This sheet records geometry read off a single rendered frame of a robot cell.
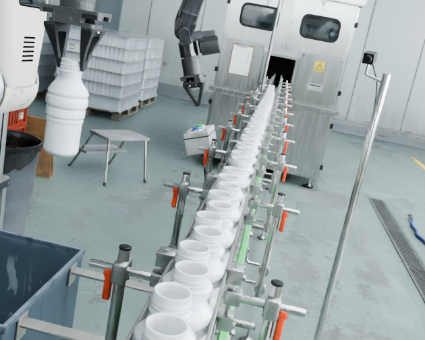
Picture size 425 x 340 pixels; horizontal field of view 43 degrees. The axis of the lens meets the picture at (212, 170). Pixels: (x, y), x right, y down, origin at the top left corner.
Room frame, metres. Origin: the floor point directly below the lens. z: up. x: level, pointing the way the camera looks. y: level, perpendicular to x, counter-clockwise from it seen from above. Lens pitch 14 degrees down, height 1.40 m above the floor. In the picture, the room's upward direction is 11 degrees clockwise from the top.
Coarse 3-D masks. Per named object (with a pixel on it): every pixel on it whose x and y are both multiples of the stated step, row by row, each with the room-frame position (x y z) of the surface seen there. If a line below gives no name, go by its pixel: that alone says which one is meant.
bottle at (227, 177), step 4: (220, 176) 0.93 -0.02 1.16; (224, 176) 0.95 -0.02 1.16; (228, 176) 0.95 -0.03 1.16; (232, 176) 0.95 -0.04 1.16; (236, 176) 0.94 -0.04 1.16; (220, 180) 0.92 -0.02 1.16; (224, 180) 0.92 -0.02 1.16; (228, 180) 0.92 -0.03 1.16; (232, 180) 0.92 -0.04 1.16; (236, 180) 0.93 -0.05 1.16; (216, 184) 0.93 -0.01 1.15; (236, 184) 0.93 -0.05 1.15; (216, 188) 0.93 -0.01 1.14; (236, 204) 0.92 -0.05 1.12
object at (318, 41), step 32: (256, 0) 5.81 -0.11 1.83; (288, 0) 5.78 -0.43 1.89; (320, 0) 5.77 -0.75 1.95; (352, 0) 5.69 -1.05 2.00; (224, 32) 5.87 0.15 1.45; (256, 32) 5.81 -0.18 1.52; (288, 32) 5.78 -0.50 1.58; (320, 32) 5.75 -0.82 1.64; (352, 32) 5.74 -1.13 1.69; (224, 64) 5.83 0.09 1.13; (256, 64) 5.80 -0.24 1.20; (288, 64) 6.25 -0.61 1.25; (320, 64) 5.74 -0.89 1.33; (224, 96) 5.83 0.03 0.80; (288, 96) 5.73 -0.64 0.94; (320, 96) 5.73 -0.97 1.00; (288, 128) 5.76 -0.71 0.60; (320, 128) 5.73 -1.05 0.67; (288, 160) 5.75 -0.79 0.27; (320, 160) 5.74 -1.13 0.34
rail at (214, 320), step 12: (216, 180) 1.08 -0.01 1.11; (252, 180) 1.14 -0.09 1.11; (204, 204) 0.92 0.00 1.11; (192, 228) 0.79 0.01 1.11; (240, 228) 1.01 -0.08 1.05; (168, 264) 0.63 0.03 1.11; (144, 312) 0.50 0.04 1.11; (216, 312) 0.53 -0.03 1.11; (216, 324) 0.63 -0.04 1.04; (132, 336) 0.46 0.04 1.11
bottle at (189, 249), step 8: (184, 240) 0.59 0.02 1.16; (192, 240) 0.60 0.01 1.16; (184, 248) 0.57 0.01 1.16; (192, 248) 0.60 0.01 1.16; (200, 248) 0.59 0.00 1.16; (208, 248) 0.58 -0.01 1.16; (176, 256) 0.58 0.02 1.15; (184, 256) 0.56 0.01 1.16; (192, 256) 0.56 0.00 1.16; (200, 256) 0.56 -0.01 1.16; (208, 256) 0.57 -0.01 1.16; (208, 264) 0.58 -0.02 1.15; (168, 272) 0.59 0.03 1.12; (168, 280) 0.57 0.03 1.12; (208, 280) 0.58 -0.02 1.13; (208, 288) 0.57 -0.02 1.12; (208, 296) 0.57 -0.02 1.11
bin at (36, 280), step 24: (0, 240) 1.00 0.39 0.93; (24, 240) 0.99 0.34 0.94; (0, 264) 1.00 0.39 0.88; (24, 264) 0.99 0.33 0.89; (48, 264) 0.99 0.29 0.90; (72, 264) 0.92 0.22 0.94; (0, 288) 1.00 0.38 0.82; (24, 288) 0.99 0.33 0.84; (48, 288) 0.82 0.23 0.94; (72, 288) 0.95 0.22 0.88; (144, 288) 0.91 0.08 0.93; (0, 312) 1.00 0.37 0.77; (24, 312) 0.74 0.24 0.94; (48, 312) 0.84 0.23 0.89; (72, 312) 0.97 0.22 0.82; (0, 336) 0.68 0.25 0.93; (24, 336) 0.75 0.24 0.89; (48, 336) 0.86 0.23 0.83; (72, 336) 0.72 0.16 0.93; (96, 336) 0.73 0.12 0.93
